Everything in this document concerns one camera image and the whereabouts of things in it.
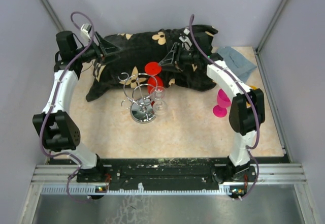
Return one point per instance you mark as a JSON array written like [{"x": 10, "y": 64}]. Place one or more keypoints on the red plastic wine glass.
[{"x": 153, "y": 70}]

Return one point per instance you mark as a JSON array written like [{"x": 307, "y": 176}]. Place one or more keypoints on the chrome wine glass rack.
[{"x": 140, "y": 105}]

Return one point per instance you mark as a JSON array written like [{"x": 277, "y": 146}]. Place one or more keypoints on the pink plastic wine glass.
[{"x": 223, "y": 103}]

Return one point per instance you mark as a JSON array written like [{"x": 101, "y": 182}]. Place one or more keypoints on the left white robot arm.
[{"x": 58, "y": 134}]

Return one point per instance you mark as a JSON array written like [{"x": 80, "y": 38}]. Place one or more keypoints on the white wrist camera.
[
  {"x": 185, "y": 40},
  {"x": 85, "y": 31}
]

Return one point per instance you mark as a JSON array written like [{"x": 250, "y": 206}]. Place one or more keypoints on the black patterned plush blanket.
[{"x": 137, "y": 50}]

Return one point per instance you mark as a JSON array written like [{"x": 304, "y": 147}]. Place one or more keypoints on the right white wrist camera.
[{"x": 185, "y": 40}]

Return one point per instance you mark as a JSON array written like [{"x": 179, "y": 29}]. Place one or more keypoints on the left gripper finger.
[
  {"x": 110, "y": 56},
  {"x": 105, "y": 45}
]

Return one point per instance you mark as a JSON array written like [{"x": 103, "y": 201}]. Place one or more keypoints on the blue denim cloth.
[{"x": 239, "y": 65}]

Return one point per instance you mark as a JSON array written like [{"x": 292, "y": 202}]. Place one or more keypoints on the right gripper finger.
[
  {"x": 169, "y": 59},
  {"x": 171, "y": 68}
]

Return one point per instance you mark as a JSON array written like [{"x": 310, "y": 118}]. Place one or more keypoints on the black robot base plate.
[{"x": 168, "y": 173}]

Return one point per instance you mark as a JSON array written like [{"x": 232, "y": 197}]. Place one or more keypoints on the clear wine glass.
[{"x": 157, "y": 95}]

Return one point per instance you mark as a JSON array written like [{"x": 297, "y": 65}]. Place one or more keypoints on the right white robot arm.
[{"x": 247, "y": 110}]

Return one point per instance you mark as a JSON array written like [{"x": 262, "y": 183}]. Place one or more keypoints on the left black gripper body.
[{"x": 94, "y": 52}]

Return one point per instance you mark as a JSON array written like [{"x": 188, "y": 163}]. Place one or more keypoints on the yellow plastic wine glass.
[{"x": 252, "y": 88}]

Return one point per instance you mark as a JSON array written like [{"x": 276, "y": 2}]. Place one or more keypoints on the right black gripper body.
[{"x": 186, "y": 58}]

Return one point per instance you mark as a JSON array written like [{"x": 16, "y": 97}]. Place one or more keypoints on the grey slotted cable duct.
[{"x": 96, "y": 190}]

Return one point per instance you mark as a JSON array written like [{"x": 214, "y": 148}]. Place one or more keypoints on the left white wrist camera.
[{"x": 85, "y": 31}]

